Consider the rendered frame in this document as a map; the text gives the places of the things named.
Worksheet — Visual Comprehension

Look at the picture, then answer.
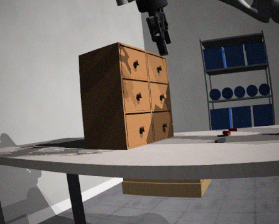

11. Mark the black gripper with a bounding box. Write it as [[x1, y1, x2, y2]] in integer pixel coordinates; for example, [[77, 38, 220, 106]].
[[136, 0, 171, 56]]

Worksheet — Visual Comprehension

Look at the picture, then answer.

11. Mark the black and white eraser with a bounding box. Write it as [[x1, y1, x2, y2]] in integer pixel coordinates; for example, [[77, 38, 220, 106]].
[[217, 135, 226, 143]]

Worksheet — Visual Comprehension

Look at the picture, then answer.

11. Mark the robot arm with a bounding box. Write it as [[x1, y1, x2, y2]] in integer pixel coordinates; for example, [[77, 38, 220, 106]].
[[116, 0, 279, 24]]

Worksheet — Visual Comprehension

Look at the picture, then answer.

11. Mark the small wooden chest of drawers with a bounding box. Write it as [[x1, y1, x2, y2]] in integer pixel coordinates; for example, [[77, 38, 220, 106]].
[[79, 42, 174, 150]]

